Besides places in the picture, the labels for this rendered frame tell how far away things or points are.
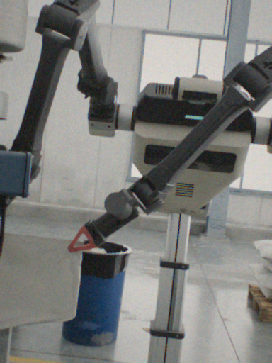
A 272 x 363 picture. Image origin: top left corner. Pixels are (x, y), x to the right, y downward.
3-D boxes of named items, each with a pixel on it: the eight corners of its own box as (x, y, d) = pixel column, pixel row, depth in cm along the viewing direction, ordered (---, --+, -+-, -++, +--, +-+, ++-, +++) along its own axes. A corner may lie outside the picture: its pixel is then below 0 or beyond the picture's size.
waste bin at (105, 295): (125, 327, 394) (134, 244, 391) (120, 353, 343) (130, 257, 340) (62, 320, 396) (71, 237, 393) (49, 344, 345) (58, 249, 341)
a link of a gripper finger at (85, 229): (59, 240, 132) (90, 220, 132) (65, 237, 139) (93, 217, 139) (74, 262, 132) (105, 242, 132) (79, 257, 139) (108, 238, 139)
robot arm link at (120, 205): (165, 203, 133) (145, 179, 136) (156, 193, 123) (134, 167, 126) (129, 233, 134) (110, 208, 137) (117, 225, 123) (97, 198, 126)
